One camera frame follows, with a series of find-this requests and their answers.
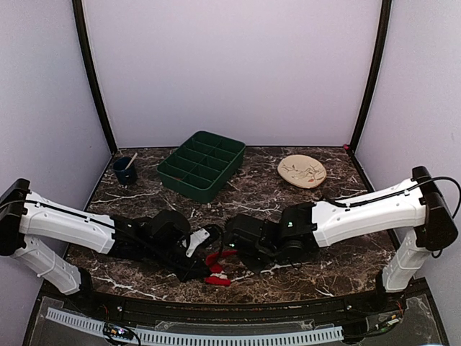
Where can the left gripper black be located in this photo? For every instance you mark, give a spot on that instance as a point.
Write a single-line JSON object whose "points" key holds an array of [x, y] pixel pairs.
{"points": [[191, 272]]}

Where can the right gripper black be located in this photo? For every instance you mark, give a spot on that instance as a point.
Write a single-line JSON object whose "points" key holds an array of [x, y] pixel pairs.
{"points": [[253, 265]]}

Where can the red sock plain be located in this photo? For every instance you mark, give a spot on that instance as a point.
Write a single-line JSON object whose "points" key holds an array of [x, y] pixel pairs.
{"points": [[218, 276]]}

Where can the green compartment tray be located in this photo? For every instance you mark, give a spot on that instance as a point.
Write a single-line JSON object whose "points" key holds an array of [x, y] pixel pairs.
{"points": [[200, 167]]}

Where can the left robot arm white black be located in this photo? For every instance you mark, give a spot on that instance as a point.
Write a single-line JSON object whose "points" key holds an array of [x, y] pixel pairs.
{"points": [[27, 217]]}

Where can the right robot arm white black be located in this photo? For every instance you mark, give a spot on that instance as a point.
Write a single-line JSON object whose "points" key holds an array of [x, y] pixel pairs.
{"points": [[415, 203]]}

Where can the beige patterned plate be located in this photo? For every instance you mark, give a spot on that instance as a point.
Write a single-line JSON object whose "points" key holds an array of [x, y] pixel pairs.
{"points": [[302, 171]]}

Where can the dark blue cup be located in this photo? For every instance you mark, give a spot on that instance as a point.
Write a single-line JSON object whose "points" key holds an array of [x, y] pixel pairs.
{"points": [[125, 171]]}

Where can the wooden stick in cup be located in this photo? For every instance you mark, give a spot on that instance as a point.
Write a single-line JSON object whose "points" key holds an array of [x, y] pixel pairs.
{"points": [[132, 160]]}

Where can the small circuit board left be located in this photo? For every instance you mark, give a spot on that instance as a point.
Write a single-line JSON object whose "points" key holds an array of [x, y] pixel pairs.
{"points": [[115, 331]]}

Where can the small circuit board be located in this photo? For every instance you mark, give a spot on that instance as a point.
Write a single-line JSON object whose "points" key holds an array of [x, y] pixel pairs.
{"points": [[389, 322], [115, 331]]}

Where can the small circuit board right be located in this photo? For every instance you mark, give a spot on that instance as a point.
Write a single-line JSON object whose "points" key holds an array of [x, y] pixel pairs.
{"points": [[389, 322]]}

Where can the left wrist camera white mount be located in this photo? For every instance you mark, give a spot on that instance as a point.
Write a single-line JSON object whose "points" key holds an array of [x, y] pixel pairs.
{"points": [[194, 240]]}

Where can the grey slotted cable duct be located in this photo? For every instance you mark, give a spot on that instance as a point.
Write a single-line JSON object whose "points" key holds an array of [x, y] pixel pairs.
{"points": [[196, 334]]}

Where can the black front rail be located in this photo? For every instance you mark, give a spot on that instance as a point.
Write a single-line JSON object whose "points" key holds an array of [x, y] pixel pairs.
{"points": [[221, 305]]}

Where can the left black frame post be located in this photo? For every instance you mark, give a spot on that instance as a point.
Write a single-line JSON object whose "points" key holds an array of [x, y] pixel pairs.
{"points": [[91, 74]]}

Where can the black frame post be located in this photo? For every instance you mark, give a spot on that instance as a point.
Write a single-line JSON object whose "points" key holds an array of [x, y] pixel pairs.
{"points": [[369, 90], [91, 74]]}

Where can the right black frame post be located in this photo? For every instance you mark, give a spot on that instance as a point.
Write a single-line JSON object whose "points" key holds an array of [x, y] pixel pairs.
{"points": [[369, 90]]}

